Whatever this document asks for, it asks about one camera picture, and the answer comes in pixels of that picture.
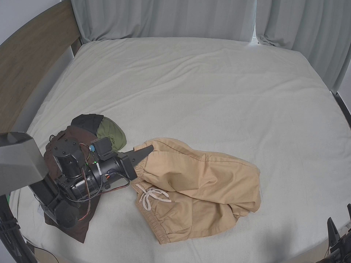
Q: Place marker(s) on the window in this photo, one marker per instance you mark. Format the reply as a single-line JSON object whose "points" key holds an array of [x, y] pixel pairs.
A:
{"points": [[255, 40]]}

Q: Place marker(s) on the pale green curtain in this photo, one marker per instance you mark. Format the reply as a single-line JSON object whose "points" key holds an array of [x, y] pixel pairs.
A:
{"points": [[164, 9], [301, 15]]}

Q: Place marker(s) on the tan shorts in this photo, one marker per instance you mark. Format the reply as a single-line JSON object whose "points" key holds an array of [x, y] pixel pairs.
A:
{"points": [[205, 179]]}

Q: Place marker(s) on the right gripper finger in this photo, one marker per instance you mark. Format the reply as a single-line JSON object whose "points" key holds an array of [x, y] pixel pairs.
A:
{"points": [[349, 218], [333, 231]]}

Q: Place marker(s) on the bed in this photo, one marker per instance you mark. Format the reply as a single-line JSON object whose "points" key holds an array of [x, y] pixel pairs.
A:
{"points": [[192, 92]]}

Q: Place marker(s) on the green garment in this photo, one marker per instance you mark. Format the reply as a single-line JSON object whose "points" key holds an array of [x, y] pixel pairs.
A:
{"points": [[112, 136]]}

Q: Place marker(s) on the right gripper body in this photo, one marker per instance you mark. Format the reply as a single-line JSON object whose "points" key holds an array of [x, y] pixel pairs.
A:
{"points": [[340, 253]]}

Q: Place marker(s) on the black garment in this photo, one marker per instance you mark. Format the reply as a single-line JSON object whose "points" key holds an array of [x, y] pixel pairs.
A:
{"points": [[85, 122]]}

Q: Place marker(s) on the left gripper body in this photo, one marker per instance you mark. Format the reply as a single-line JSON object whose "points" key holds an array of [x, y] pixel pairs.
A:
{"points": [[109, 168]]}

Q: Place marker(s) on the brown garment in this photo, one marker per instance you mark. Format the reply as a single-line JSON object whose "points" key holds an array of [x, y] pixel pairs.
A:
{"points": [[82, 226]]}

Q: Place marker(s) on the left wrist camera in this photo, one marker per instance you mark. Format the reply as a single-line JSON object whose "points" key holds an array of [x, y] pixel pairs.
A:
{"points": [[103, 146]]}

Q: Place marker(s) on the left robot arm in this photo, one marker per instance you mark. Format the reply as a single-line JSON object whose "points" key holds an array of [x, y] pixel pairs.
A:
{"points": [[19, 157]]}

